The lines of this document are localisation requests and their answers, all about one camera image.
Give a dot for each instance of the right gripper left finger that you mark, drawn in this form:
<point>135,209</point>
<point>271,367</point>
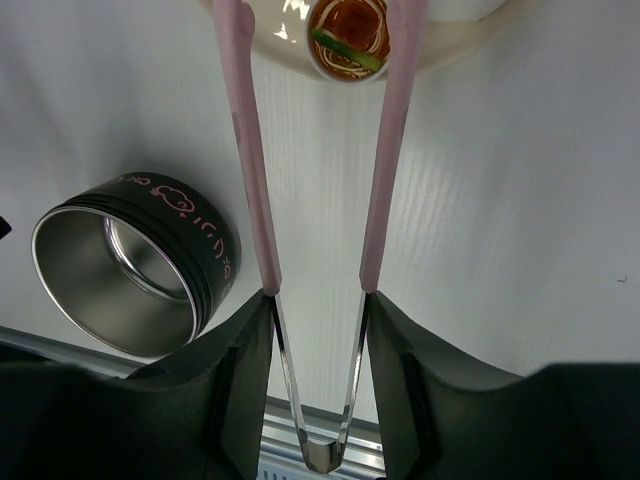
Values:
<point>194,414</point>

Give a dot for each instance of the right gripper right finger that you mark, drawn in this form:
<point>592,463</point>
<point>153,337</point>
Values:
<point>444,414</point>

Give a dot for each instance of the round steel lunch box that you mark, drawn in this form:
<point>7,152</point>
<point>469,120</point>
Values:
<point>140,263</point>

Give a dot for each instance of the cream round plate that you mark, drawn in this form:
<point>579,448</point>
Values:
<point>451,29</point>

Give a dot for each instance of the pink steel tongs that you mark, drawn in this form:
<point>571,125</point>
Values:
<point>287,256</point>

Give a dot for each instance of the small noodle soup cup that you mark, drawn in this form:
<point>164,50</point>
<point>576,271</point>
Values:
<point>348,41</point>

